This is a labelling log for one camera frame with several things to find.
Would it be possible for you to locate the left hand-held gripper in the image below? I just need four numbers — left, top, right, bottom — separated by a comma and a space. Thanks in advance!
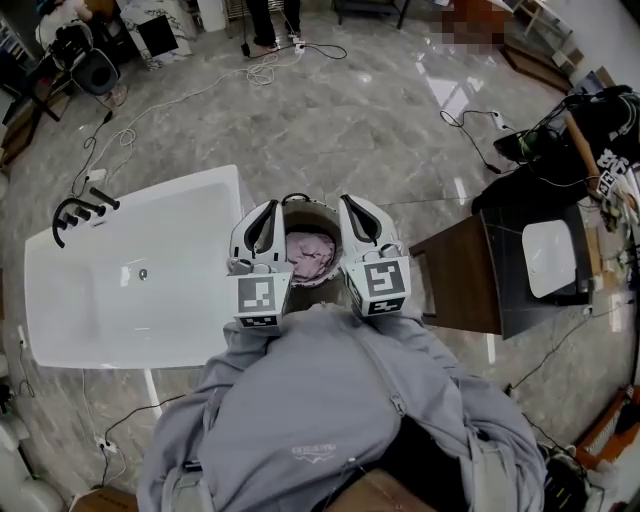
225, 199, 294, 335

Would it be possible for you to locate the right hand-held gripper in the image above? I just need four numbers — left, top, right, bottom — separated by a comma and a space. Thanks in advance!
338, 194, 412, 319

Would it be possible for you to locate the grey laundry basket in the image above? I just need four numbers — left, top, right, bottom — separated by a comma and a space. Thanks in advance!
278, 192, 354, 314

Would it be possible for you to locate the pink cloth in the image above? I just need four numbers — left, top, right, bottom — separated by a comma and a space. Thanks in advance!
284, 230, 337, 289

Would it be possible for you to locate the person's left forearm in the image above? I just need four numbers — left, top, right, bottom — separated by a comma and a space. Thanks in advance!
199, 319, 281, 381

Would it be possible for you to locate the person's right forearm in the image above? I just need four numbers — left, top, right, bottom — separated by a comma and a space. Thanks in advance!
372, 309, 469, 376

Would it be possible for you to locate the dark wooden vanity cabinet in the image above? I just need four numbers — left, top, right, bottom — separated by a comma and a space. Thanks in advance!
408, 202, 595, 341

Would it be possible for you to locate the white bathtub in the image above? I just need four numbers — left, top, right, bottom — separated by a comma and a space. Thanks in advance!
23, 164, 244, 371

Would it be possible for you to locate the black hand shower rod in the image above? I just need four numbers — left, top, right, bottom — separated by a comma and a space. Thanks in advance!
88, 186, 122, 211

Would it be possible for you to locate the person's torso in grey jacket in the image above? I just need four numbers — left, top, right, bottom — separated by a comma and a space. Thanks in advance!
135, 302, 549, 512

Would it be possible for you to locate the white sink basin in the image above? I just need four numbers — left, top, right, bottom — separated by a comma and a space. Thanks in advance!
522, 219, 578, 300

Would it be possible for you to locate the marble pattern cabinet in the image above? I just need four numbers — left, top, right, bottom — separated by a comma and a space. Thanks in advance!
119, 0, 194, 72

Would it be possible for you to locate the stack of wooden planks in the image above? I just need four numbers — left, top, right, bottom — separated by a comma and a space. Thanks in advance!
502, 34, 575, 95

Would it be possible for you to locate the flat cardboard box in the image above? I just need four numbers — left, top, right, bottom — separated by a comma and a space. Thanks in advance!
69, 487, 140, 512

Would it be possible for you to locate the black bag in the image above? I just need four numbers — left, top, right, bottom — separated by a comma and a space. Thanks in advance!
542, 447, 606, 512

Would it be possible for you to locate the white ceramic fixture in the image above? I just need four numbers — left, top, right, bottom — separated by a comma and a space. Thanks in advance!
0, 414, 66, 512

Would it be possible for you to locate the black floor cable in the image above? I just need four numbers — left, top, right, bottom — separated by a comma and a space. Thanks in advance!
439, 109, 504, 175

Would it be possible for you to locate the orange wooden frame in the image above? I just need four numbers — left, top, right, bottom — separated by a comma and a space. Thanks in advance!
574, 384, 640, 470

